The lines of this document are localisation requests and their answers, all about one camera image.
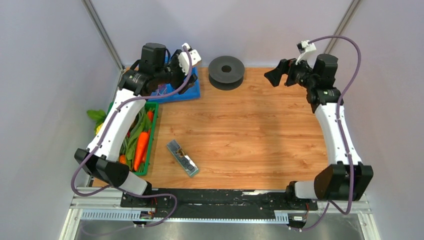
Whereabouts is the grey circuit board strip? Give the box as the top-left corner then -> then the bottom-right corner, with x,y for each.
166,139 -> 199,178

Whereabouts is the aluminium frame rail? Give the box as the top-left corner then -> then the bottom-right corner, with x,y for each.
59,187 -> 382,240

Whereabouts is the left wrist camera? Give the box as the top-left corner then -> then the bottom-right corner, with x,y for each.
177,42 -> 202,76

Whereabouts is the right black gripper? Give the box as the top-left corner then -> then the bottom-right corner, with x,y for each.
264,54 -> 317,90

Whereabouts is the blue divided plastic bin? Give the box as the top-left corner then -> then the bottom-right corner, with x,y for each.
145,54 -> 202,104

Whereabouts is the small orange toy pumpkin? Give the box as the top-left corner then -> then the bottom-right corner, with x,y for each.
118,154 -> 127,165

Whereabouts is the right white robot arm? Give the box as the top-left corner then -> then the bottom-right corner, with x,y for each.
264,53 -> 374,210

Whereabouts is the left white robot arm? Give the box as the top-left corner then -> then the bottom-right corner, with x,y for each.
70,42 -> 202,208

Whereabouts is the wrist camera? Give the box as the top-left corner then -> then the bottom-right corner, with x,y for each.
295,40 -> 317,65
177,42 -> 202,76

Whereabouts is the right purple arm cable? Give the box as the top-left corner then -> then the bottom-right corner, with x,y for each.
308,35 -> 362,233

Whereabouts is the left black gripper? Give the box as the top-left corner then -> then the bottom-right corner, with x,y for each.
155,50 -> 198,96

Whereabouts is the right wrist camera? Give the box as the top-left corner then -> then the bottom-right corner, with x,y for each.
295,40 -> 317,65

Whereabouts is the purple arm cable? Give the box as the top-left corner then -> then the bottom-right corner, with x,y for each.
70,46 -> 194,229
308,35 -> 362,233

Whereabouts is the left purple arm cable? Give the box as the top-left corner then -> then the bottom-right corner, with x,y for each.
70,46 -> 194,229

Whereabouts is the green toy leafy vegetable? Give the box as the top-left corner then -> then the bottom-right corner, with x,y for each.
86,109 -> 107,135

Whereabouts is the dark grey cable spool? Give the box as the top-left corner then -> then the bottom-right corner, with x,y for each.
208,55 -> 245,91

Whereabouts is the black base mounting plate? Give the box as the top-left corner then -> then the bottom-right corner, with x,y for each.
120,188 -> 318,220

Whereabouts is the green vegetable crate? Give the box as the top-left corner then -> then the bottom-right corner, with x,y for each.
118,102 -> 159,176

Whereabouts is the orange toy carrot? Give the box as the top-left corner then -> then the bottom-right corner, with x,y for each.
133,131 -> 150,172

